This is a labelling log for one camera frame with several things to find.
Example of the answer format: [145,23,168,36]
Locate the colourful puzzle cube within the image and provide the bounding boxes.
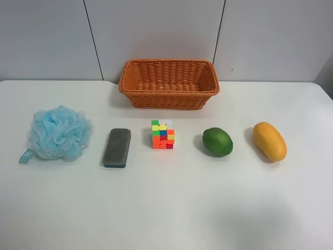
[151,119,175,149]

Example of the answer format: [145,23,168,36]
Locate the green lemon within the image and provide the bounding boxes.
[202,128,233,157]

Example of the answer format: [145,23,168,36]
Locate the orange woven basket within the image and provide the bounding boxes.
[119,59,220,110]

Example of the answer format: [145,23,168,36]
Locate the grey whiteboard eraser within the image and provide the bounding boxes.
[102,128,131,168]

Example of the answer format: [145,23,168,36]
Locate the blue mesh bath loofah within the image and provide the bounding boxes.
[19,105,94,164]

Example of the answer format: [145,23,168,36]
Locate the yellow mango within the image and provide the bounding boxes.
[252,122,287,162]

